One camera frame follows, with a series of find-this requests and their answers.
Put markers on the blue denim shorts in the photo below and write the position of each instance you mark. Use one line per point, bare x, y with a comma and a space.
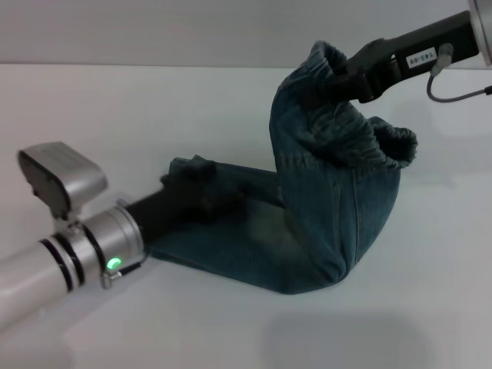
307, 230

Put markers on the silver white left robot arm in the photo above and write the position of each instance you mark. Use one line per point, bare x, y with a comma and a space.
107, 234

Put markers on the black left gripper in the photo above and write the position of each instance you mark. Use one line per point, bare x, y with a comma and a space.
169, 207

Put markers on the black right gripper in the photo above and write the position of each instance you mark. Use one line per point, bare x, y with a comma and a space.
430, 42

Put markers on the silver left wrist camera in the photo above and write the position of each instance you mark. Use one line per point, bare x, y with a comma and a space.
61, 165

